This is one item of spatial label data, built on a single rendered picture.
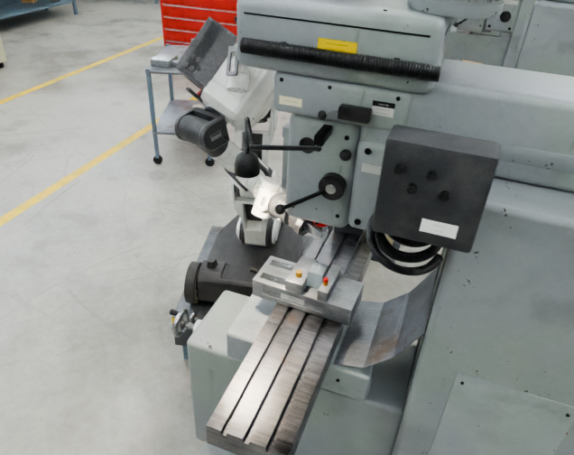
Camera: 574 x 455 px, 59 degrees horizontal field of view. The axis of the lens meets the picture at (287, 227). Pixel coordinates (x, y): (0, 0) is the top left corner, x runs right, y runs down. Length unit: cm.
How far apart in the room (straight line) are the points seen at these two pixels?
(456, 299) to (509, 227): 24
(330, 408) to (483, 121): 109
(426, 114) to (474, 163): 28
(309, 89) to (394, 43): 23
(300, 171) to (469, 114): 45
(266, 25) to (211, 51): 54
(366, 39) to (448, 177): 37
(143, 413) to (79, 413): 30
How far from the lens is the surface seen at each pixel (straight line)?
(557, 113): 120
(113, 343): 296
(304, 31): 120
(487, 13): 119
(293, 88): 125
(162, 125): 465
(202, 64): 174
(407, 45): 115
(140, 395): 270
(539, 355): 140
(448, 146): 96
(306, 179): 136
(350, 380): 168
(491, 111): 120
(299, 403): 146
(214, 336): 190
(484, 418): 158
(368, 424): 184
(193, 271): 240
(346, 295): 168
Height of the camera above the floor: 210
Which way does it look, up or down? 34 degrees down
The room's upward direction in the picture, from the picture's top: 3 degrees clockwise
